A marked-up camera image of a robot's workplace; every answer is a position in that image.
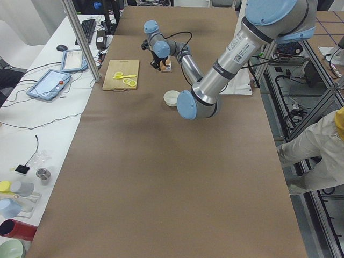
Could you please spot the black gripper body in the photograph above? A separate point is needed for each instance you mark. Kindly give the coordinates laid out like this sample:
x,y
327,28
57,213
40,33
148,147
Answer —
x,y
156,57

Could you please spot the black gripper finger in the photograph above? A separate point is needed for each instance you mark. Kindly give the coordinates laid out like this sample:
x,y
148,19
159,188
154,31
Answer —
x,y
155,65

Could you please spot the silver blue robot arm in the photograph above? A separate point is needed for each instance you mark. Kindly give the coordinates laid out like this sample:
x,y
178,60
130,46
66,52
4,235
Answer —
x,y
263,23

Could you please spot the clear plastic egg box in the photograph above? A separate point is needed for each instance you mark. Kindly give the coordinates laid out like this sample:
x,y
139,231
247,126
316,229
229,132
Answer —
x,y
167,69

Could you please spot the black power adapter box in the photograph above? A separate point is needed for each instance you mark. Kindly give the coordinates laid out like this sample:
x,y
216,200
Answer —
x,y
101,40

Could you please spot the wooden cutting board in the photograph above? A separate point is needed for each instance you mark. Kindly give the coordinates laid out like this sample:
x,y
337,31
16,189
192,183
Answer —
x,y
127,67

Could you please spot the yellow lemon slice stack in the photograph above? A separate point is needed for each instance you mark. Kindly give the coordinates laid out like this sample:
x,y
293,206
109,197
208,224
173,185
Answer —
x,y
129,82

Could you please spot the white ceramic bowl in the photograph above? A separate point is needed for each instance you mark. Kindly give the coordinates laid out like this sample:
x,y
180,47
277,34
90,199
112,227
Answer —
x,y
170,98

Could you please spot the yellow lemon slice pair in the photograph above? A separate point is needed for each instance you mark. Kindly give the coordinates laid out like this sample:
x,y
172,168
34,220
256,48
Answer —
x,y
118,75

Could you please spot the yellow toy knife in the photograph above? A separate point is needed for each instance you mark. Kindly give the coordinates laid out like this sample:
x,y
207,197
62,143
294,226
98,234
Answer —
x,y
123,76

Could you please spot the black keyboard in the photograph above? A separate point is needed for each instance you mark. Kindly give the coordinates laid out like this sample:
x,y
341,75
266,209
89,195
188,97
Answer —
x,y
88,27

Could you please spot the upper blue teach pendant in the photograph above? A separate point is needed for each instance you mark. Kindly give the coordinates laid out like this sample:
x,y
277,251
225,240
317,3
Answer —
x,y
73,61

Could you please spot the blue teach pendant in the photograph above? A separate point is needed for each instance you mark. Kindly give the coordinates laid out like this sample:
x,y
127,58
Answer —
x,y
49,85
73,61

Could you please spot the black computer mouse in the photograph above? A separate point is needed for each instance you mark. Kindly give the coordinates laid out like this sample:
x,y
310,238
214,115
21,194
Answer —
x,y
61,48

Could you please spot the lower blue teach pendant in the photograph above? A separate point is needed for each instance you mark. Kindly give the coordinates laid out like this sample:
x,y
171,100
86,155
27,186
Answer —
x,y
49,85

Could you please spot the small steel cup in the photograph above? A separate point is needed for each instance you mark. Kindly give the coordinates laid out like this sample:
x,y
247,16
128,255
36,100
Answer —
x,y
43,175

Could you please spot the black square pad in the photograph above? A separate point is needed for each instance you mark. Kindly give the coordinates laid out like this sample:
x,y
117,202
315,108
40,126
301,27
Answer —
x,y
22,169

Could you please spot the grey plastic cup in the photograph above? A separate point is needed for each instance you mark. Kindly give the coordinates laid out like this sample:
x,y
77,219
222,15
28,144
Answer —
x,y
22,188

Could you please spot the person in beige clothes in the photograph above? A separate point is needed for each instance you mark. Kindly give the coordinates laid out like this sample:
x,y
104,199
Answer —
x,y
324,139

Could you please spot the yellow plastic cup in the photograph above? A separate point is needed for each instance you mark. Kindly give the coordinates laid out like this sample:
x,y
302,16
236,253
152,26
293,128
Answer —
x,y
5,186

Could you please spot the light blue plastic cup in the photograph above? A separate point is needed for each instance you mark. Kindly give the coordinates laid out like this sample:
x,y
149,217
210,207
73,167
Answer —
x,y
10,208

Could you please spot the red cylinder can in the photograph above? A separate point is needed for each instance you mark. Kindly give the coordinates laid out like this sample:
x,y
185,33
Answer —
x,y
17,229

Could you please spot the pale green bowl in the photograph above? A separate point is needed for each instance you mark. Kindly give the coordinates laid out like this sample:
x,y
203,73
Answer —
x,y
12,249

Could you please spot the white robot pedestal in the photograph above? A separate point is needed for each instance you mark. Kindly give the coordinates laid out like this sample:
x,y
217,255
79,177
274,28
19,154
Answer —
x,y
240,85

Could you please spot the aluminium frame post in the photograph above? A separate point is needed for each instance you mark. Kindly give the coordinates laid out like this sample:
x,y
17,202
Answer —
x,y
80,36

